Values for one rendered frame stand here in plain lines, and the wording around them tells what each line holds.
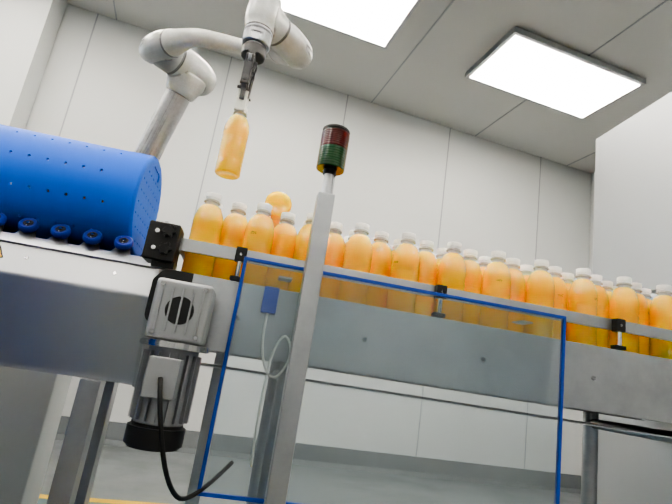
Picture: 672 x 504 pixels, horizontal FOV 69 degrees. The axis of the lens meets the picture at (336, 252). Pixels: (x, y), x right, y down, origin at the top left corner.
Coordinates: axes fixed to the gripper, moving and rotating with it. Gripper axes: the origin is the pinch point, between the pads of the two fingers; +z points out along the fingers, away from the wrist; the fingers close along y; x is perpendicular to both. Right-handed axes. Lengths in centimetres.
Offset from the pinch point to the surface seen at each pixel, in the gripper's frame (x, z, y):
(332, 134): 26, 24, 39
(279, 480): 28, 95, 38
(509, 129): 225, -197, -288
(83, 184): -30, 39, 16
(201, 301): 6, 64, 37
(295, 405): 29, 81, 38
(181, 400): 7, 84, 34
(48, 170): -39, 38, 16
